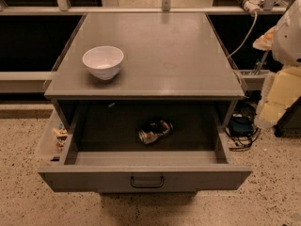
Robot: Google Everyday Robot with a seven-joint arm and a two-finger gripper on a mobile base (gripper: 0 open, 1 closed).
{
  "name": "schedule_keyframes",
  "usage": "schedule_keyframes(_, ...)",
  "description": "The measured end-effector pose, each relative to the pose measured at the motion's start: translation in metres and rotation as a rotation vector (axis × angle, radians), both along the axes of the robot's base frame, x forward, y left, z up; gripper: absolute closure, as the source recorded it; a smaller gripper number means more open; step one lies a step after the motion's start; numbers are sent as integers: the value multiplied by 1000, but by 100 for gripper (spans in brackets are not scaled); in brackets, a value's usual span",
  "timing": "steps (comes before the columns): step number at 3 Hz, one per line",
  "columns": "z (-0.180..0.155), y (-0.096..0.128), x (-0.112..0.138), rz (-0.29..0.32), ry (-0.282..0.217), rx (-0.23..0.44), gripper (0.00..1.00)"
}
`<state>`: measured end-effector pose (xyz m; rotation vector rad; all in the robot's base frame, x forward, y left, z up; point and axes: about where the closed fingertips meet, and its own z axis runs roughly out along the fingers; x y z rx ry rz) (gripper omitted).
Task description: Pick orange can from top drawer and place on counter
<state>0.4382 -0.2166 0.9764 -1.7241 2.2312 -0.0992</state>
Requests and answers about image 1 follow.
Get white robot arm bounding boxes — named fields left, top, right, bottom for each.
left=253, top=0, right=301, bottom=129

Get grey open top drawer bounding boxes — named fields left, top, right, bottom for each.
left=39, top=102, right=252, bottom=193

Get white power strip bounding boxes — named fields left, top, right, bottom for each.
left=236, top=0, right=263, bottom=15

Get black drawer handle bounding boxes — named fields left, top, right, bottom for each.
left=130, top=176, right=165, bottom=188

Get clear plastic side bin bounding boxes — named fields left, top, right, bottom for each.
left=35, top=111, right=63, bottom=165

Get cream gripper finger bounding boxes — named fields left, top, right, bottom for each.
left=252, top=26, right=275, bottom=51
left=254, top=66, right=301, bottom=129

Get white ceramic bowl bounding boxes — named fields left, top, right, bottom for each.
left=82, top=46, right=124, bottom=80

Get crushed orange can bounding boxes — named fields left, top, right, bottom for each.
left=138, top=120, right=173, bottom=145

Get small colourful items in bin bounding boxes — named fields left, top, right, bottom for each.
left=53, top=122, right=68, bottom=151

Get grey metal rail frame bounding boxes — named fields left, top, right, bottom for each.
left=0, top=0, right=293, bottom=97

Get white power cable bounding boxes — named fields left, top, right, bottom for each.
left=226, top=10, right=259, bottom=60

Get grey metal cabinet counter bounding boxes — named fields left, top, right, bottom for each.
left=43, top=12, right=246, bottom=130

